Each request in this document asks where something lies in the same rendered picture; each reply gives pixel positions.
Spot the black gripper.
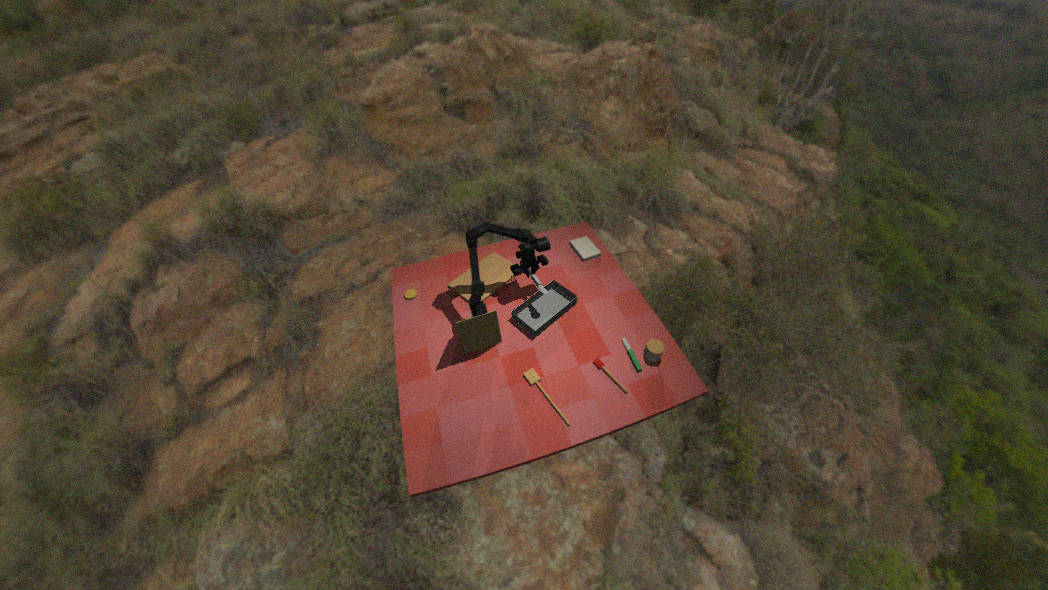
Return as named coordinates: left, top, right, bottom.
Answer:
left=510, top=253, right=548, bottom=278

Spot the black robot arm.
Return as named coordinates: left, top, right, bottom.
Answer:
left=466, top=222, right=551, bottom=316

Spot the grey cylinder with tan lid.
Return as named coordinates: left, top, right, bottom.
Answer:
left=643, top=338, right=664, bottom=362

